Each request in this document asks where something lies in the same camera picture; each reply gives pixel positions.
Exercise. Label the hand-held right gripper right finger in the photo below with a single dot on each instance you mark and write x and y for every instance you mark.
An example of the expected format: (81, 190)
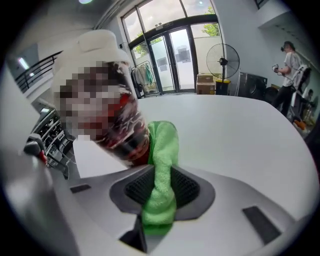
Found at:
(225, 220)

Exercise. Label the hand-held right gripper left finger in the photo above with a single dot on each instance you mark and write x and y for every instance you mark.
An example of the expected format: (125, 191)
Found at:
(95, 212)

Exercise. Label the green cloth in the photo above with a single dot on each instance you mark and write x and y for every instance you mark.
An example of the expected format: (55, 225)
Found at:
(162, 150)

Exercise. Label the white round plastic cap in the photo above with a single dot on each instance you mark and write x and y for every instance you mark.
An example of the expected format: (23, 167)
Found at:
(100, 87)

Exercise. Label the grey storage crate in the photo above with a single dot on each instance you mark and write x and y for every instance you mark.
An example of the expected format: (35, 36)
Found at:
(53, 132)

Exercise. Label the large cardboard box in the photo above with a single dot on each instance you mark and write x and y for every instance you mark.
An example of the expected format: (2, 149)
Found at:
(205, 88)

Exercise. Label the black bin yellow lid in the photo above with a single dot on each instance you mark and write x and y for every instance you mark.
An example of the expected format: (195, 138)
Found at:
(222, 87)

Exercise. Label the black cabinet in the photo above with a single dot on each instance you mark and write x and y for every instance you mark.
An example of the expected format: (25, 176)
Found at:
(252, 86)

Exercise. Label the small cardboard box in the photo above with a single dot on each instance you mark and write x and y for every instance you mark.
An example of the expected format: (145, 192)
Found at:
(205, 78)

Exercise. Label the clothes rack with garments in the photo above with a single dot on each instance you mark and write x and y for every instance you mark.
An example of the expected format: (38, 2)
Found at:
(143, 75)

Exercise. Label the black stair railing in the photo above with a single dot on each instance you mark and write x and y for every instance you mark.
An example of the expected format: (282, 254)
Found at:
(37, 70)

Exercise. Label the glass entrance door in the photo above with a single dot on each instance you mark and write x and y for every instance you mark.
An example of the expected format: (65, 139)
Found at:
(175, 50)

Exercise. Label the black pedestal fan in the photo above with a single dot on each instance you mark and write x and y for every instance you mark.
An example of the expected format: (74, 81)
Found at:
(222, 61)

